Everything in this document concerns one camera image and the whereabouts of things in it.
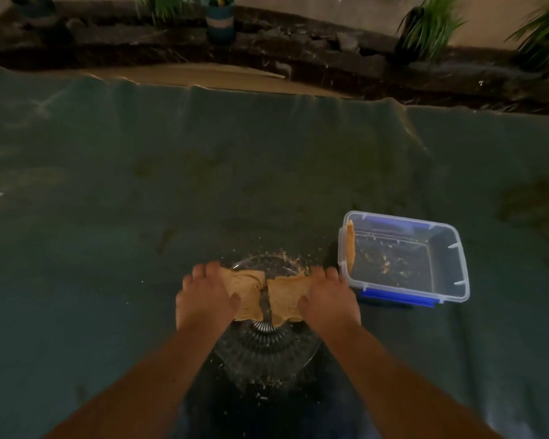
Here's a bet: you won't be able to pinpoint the person's right hand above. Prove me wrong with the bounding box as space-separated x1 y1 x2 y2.
297 266 362 337

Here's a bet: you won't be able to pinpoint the person's left hand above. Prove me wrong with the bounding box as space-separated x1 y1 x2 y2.
176 262 242 332

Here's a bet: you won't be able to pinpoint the person's right forearm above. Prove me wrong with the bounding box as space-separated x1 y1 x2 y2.
319 325 504 439

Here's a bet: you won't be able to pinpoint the person's left forearm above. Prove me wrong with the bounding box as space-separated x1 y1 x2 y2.
43 317 239 439

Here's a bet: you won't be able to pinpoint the clear glass plate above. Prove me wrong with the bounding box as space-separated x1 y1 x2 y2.
210 254 324 385

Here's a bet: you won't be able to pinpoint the small tan flatbread piece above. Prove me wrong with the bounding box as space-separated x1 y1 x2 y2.
345 219 358 273

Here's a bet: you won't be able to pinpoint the scattered bread crumbs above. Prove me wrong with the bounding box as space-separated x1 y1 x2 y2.
357 242 424 278

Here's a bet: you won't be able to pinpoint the blue container lid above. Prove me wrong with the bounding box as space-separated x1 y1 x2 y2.
359 288 438 309

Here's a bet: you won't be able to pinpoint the person's dark blue trousers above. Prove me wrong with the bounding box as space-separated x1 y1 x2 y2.
176 343 373 439

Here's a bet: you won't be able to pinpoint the clear plastic storage container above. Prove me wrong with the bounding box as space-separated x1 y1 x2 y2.
338 211 471 309

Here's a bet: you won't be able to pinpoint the green tarp sheet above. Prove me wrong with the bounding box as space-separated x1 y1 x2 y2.
0 63 549 439

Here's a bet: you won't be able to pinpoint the dark stone garden border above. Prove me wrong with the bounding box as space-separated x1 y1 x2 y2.
0 0 549 118

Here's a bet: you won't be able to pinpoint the blue striped plant pot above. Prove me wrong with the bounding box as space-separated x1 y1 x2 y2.
205 0 236 45

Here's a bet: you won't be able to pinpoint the green grassy plant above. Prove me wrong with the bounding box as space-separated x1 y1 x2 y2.
395 0 468 62
507 0 549 73

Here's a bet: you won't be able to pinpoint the green leafy potted plant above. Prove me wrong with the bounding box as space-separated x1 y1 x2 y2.
134 0 234 24

